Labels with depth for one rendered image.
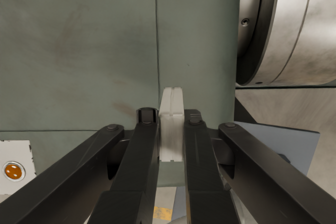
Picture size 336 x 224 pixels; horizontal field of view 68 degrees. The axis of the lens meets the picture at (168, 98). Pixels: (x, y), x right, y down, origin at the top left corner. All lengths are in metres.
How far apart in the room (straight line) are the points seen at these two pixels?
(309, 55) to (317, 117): 1.51
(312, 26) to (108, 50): 0.23
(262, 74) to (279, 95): 1.34
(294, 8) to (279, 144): 0.66
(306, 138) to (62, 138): 0.80
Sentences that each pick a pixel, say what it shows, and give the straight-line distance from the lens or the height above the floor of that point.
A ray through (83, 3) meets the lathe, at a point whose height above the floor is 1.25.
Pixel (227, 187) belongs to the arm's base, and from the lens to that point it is 0.85.
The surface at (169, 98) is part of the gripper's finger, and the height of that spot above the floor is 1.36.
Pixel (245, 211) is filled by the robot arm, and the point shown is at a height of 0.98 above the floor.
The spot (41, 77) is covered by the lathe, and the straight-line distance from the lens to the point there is 0.31.
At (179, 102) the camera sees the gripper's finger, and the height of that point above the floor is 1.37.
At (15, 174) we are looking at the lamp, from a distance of 0.37.
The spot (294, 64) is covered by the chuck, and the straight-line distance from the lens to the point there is 0.36.
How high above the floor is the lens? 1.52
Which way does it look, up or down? 74 degrees down
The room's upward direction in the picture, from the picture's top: 173 degrees counter-clockwise
